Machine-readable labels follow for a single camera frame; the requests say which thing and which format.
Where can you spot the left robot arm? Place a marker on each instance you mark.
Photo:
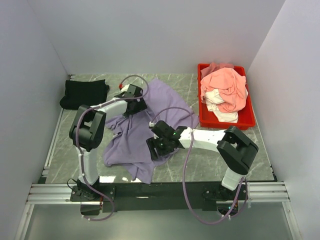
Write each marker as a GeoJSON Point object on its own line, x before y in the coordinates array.
{"type": "Point", "coordinates": [87, 132]}

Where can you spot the lavender t shirt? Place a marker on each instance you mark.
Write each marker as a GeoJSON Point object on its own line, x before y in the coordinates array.
{"type": "Point", "coordinates": [129, 148]}

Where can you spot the folded black t shirt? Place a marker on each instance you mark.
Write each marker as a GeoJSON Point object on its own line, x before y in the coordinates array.
{"type": "Point", "coordinates": [89, 93]}

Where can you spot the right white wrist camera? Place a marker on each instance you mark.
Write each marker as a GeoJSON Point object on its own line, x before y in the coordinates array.
{"type": "Point", "coordinates": [151, 126]}

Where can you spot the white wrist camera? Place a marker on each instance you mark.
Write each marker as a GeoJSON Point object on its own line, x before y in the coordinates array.
{"type": "Point", "coordinates": [123, 87]}
{"type": "Point", "coordinates": [151, 126]}

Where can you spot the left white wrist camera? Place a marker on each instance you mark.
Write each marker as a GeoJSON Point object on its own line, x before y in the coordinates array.
{"type": "Point", "coordinates": [123, 87]}

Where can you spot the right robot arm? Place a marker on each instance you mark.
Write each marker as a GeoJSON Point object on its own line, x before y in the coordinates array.
{"type": "Point", "coordinates": [237, 150]}

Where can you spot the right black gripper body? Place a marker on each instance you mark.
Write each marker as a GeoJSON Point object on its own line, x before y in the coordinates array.
{"type": "Point", "coordinates": [161, 145]}

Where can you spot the red plastic bin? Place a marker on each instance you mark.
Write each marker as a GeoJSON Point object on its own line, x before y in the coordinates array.
{"type": "Point", "coordinates": [209, 120]}

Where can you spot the white t shirt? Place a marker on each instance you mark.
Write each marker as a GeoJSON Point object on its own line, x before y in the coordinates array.
{"type": "Point", "coordinates": [227, 110]}

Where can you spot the aluminium frame rail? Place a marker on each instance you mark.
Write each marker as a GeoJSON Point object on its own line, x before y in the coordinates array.
{"type": "Point", "coordinates": [258, 192]}

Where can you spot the pink t shirt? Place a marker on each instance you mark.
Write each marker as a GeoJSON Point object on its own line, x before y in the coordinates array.
{"type": "Point", "coordinates": [223, 77]}

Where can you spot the black base crossbar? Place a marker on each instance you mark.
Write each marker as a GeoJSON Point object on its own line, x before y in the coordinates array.
{"type": "Point", "coordinates": [204, 195]}

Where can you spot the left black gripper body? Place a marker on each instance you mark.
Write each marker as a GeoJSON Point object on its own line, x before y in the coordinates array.
{"type": "Point", "coordinates": [139, 107]}

